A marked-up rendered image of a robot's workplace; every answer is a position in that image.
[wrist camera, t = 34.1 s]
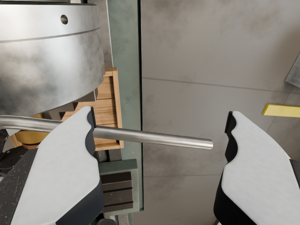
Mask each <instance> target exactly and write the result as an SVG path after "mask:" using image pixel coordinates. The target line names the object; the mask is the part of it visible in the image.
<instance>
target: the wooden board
mask: <svg viewBox="0 0 300 225"><path fill-rule="evenodd" d="M103 78H104V80H103V82H102V83H101V84H100V85H99V86H98V87H97V88H98V96H97V99H96V101H92V102H79V103H78V105H77V107H76V109H75V111H73V112H66V113H65V115H64V116H63V118H62V120H61V121H65V120H67V119H68V118H69V117H71V116H72V115H74V114H75V113H76V112H78V111H79V110H80V109H82V108H83V107H85V106H90V107H92V106H93V108H94V114H95V120H96V125H100V126H107V127H115V128H122V120H121V105H120V94H119V84H118V73H117V67H106V68H105V75H103ZM10 138H11V140H12V142H13V145H14V147H15V148H16V147H18V146H22V143H21V142H19V141H18V140H17V138H16V136H15V134H13V135H11V136H10ZM94 142H95V147H96V150H95V151H99V150H110V149H119V148H124V141H120V140H112V139H103V138H95V137H94Z"/></svg>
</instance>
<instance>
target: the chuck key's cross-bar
mask: <svg viewBox="0 0 300 225"><path fill-rule="evenodd" d="M63 122H64V121H57V120H49V119H42V118H34V117H24V116H14V115H0V129H20V130H28V131H37V132H45V133H50V132H51V131H53V130H54V129H55V128H56V127H57V126H59V125H60V124H61V123H63ZM93 137H94V138H103V139H112V140H120V141H129V142H141V143H149V144H158V145H166V146H178V147H187V148H195V149H204V150H211V149H212V148H213V142H212V140H211V139H206V138H198V137H188V136H180V135H173V134H165V133H155V132H147V131H140V130H133V129H122V128H115V127H107V126H100V125H97V126H96V128H95V129H94V131H93Z"/></svg>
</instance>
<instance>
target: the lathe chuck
mask: <svg viewBox="0 0 300 225"><path fill-rule="evenodd" d="M101 69H102V72H101ZM102 73H103V75H105V66H104V55H103V47H102V40H101V32H100V27H99V28H97V29H95V30H91V31H87V32H82V33H75V34H69V35H63V36H56V37H45V38H36V39H26V40H16V41H5V42H0V115H14V116H24V117H31V116H34V115H38V114H41V113H45V112H48V111H50V110H53V109H56V108H59V107H62V106H64V105H67V104H69V103H72V102H74V101H76V100H78V99H80V98H82V97H84V96H86V95H87V94H89V93H90V92H92V91H94V90H95V89H96V88H97V87H98V86H99V85H100V84H101V83H102V82H103V80H104V78H103V75H102Z"/></svg>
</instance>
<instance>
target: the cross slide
mask: <svg viewBox="0 0 300 225"><path fill-rule="evenodd" d="M100 177H101V182H102V187H103V193H104V208H103V210H102V212H101V213H107V212H113V211H118V210H124V209H130V208H133V188H132V176H131V172H130V171H129V172H122V173H115V174H108V175H101V176H100Z"/></svg>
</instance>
